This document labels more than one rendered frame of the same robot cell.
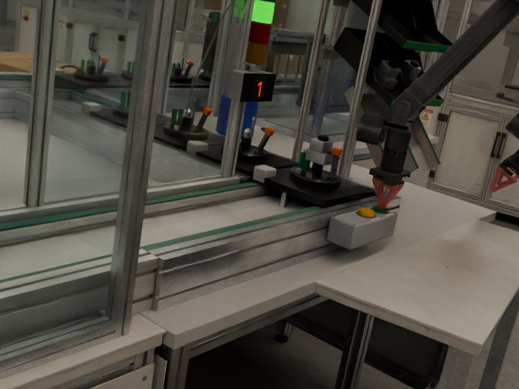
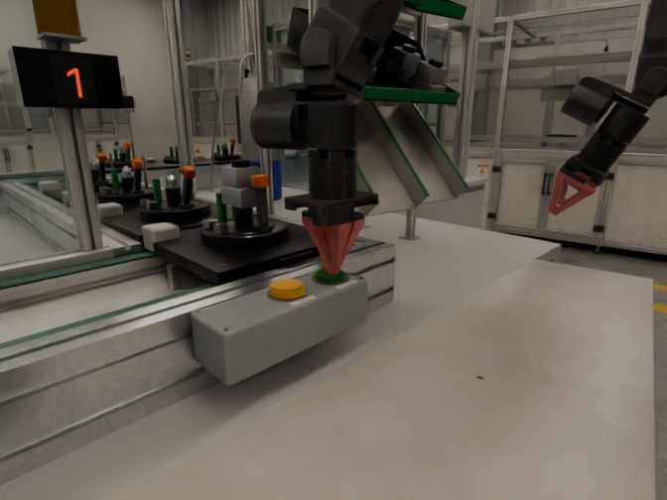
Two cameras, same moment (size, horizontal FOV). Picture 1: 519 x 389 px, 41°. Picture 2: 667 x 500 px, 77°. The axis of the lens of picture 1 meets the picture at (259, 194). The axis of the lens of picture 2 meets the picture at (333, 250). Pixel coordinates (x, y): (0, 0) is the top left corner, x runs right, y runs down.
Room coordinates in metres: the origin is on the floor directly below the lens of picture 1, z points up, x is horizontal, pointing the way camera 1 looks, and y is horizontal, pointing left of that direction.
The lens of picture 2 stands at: (1.17, -0.38, 1.15)
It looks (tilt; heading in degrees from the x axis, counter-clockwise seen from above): 17 degrees down; 9
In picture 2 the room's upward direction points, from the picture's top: straight up
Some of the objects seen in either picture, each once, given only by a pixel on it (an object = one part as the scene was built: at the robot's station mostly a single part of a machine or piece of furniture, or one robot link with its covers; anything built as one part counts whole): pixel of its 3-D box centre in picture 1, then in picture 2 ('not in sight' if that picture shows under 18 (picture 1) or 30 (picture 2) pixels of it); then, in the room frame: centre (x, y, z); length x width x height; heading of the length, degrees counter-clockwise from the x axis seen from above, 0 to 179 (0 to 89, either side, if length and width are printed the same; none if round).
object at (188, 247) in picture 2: (313, 184); (245, 242); (1.81, -0.14, 0.96); 0.24 x 0.24 x 0.02; 53
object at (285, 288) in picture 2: (365, 214); (287, 292); (1.61, -0.26, 0.96); 0.04 x 0.04 x 0.02
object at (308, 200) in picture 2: (392, 163); (333, 180); (1.66, -0.31, 1.09); 0.10 x 0.07 x 0.07; 143
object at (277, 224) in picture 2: (315, 177); (244, 231); (1.81, -0.14, 0.98); 0.14 x 0.14 x 0.02
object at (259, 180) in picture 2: (332, 161); (258, 199); (1.78, -0.17, 1.04); 0.04 x 0.02 x 0.08; 53
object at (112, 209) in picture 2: (245, 141); (173, 193); (1.96, 0.07, 1.01); 0.24 x 0.24 x 0.13; 53
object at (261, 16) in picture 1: (262, 11); not in sight; (1.72, 0.07, 1.38); 0.05 x 0.05 x 0.05
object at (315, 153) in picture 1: (318, 148); (238, 182); (1.81, -0.13, 1.06); 0.08 x 0.04 x 0.07; 51
